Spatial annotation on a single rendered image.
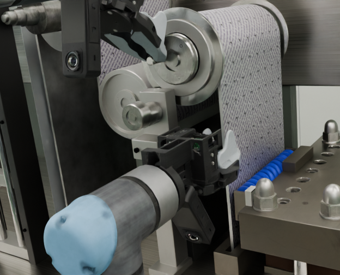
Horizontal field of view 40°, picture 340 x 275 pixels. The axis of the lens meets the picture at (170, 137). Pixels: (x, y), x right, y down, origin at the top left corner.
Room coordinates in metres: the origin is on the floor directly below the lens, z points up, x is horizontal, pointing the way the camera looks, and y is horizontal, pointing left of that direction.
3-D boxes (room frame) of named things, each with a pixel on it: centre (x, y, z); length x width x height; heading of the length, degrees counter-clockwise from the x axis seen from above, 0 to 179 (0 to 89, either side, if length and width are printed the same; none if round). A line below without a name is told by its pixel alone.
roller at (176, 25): (0.82, -0.10, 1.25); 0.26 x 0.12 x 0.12; 144
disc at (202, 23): (0.72, -0.03, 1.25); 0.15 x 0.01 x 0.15; 54
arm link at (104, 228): (0.46, 0.08, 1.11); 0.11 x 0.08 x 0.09; 144
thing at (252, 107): (0.78, -0.15, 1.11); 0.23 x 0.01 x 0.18; 144
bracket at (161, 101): (0.71, 0.02, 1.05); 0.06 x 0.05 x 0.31; 144
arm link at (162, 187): (0.53, 0.04, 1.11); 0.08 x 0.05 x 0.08; 54
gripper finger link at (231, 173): (0.63, -0.06, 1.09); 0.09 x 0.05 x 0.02; 143
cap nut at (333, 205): (0.59, -0.21, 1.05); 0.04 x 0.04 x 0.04
